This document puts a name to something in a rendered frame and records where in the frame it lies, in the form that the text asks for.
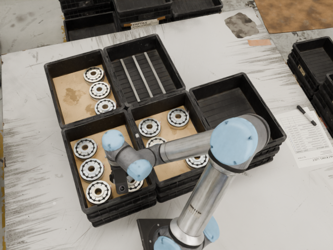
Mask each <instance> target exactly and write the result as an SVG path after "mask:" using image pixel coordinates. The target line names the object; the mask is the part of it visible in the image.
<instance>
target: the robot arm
mask: <svg viewBox="0 0 333 250"><path fill-rule="evenodd" d="M270 134H271V133H270V128H269V125H268V123H267V122H266V121H265V120H264V119H263V118H262V117H261V116H259V115H256V114H244V115H241V116H238V117H235V118H230V119H227V120H225V121H223V122H222V123H220V124H219V125H218V126H217V127H216V128H215V129H212V130H208V131H205V132H201V133H197V134H194V135H190V136H186V137H183V138H179V139H175V140H171V141H168V142H164V143H158V144H154V145H153V146H150V147H147V148H144V149H141V150H138V151H136V150H135V149H134V148H133V147H131V146H130V145H129V144H128V143H127V142H126V141H125V140H124V136H123V135H122V133H121V132H120V131H118V130H115V129H112V130H109V131H107V132H105V133H104V135H103V137H102V147H103V149H104V151H105V154H106V155H105V158H107V160H108V162H109V164H110V167H111V170H112V171H111V174H110V175H109V179H110V181H111V182H112V183H113V184H115V187H116V192H117V194H125V193H128V191H129V189H128V183H127V181H128V182H129V183H130V182H131V181H132V180H133V179H134V180H136V181H138V182H139V181H142V180H144V179H145V178H146V177H147V176H148V175H149V174H150V172H151V170H152V168H153V167H155V166H158V165H162V164H166V163H170V162H175V161H179V160H184V159H188V158H193V157H197V156H202V155H207V154H208V157H209V159H210V160H209V162H208V163H207V165H206V167H205V169H204V171H203V173H202V175H201V176H200V178H199V180H198V182H197V184H196V186H195V188H194V189H193V191H192V194H191V195H190V197H189V199H188V201H187V203H186V205H185V207H184V208H183V210H182V212H181V214H180V216H179V217H175V218H173V219H172V221H171V222H170V224H169V225H167V226H162V227H160V228H158V229H157V230H156V231H155V233H154V235H153V247H154V250H203V249H204V248H205V247H206V246H207V245H208V244H210V243H214V242H215V241H216V240H217V239H218V238H219V236H220V230H219V226H218V224H217V222H216V220H215V218H214V217H213V214H214V212H215V210H216V208H217V207H218V205H219V203H220V202H221V200H222V198H223V197H224V195H225V193H226V191H227V190H228V188H229V186H230V185H231V183H232V181H233V180H234V178H235V176H236V175H238V174H243V173H244V172H245V170H246V169H247V167H248V165H249V164H250V162H251V160H252V159H253V157H254V156H255V154H256V153H257V152H259V151H260V150H262V149H263V148H264V147H265V146H266V145H267V144H268V142H269V139H270Z"/></svg>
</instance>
